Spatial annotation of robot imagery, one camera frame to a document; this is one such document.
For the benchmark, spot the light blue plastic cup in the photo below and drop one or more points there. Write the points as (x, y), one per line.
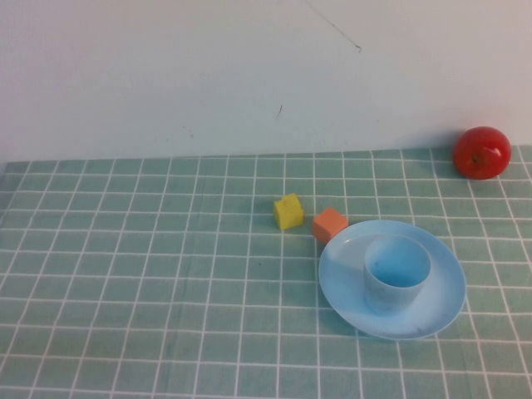
(390, 291)

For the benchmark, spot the light blue plastic plate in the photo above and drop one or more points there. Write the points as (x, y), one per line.
(345, 282)

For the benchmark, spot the yellow foam cube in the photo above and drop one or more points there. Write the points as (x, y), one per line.
(288, 212)

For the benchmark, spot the orange foam cube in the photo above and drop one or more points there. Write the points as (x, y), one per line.
(326, 226)

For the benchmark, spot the green checked tablecloth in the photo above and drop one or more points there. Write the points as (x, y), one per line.
(124, 291)

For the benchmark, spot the red tomato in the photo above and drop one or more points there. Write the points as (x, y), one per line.
(480, 151)

